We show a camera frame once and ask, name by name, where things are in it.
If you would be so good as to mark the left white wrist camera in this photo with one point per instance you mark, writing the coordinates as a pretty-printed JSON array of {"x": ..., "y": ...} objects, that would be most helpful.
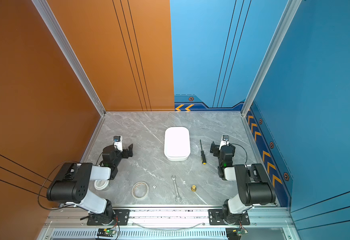
[{"x": 117, "y": 143}]

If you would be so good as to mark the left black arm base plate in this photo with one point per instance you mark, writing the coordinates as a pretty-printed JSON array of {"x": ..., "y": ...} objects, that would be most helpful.
[{"x": 120, "y": 217}]

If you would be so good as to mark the white tape roll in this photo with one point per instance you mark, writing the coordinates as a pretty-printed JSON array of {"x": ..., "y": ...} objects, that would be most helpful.
[{"x": 101, "y": 185}]

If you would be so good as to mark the silver open-end wrench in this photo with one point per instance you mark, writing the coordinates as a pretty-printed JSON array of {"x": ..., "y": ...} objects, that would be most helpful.
[{"x": 178, "y": 197}]

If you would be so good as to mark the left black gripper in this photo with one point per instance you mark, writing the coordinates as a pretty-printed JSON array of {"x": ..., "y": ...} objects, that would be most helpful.
[{"x": 124, "y": 151}]

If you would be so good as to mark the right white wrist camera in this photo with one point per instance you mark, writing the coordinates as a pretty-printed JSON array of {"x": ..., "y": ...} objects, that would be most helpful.
[{"x": 224, "y": 141}]

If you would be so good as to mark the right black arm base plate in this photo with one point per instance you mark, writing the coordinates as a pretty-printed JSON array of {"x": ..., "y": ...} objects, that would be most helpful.
[{"x": 216, "y": 217}]

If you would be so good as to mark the right small circuit board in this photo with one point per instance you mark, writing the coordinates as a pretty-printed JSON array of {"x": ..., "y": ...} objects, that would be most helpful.
[{"x": 235, "y": 234}]

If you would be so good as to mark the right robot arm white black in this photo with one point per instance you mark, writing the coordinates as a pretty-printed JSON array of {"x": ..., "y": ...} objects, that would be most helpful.
[{"x": 253, "y": 185}]

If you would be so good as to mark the right aluminium corner post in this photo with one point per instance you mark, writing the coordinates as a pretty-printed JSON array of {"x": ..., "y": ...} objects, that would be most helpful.
[{"x": 275, "y": 43}]

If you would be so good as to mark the left aluminium corner post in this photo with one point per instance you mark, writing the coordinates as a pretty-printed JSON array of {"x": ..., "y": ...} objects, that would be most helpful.
[{"x": 59, "y": 36}]

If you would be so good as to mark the aluminium front rail frame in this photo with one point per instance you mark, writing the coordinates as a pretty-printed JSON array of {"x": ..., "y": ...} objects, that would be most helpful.
[{"x": 171, "y": 223}]

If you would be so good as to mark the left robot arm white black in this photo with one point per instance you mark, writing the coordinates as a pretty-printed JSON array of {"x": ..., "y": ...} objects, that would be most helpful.
[{"x": 70, "y": 186}]

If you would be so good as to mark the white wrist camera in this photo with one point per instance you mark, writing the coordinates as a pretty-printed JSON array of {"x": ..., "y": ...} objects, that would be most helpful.
[
  {"x": 224, "y": 141},
  {"x": 117, "y": 143}
]

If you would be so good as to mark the clear tape roll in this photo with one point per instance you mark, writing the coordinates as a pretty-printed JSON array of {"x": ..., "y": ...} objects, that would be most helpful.
[{"x": 140, "y": 190}]

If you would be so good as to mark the white plastic bin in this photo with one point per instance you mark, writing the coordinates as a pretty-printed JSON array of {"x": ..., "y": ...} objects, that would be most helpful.
[{"x": 177, "y": 146}]

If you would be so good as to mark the black yellow screwdriver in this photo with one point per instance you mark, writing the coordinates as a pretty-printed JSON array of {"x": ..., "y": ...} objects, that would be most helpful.
[{"x": 203, "y": 156}]

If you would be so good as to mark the left green circuit board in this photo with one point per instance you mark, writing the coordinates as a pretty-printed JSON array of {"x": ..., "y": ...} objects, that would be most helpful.
[{"x": 106, "y": 234}]

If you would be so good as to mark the aluminium corner post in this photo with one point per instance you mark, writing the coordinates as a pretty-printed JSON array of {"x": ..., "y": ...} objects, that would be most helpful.
[
  {"x": 59, "y": 36},
  {"x": 275, "y": 43}
]

